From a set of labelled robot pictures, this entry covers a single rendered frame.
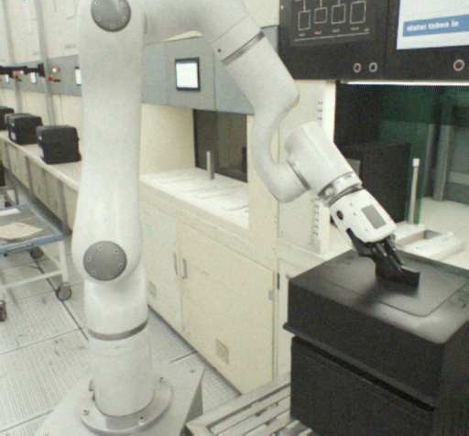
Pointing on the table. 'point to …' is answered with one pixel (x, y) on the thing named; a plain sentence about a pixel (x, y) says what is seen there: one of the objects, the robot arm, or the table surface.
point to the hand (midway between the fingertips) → (393, 267)
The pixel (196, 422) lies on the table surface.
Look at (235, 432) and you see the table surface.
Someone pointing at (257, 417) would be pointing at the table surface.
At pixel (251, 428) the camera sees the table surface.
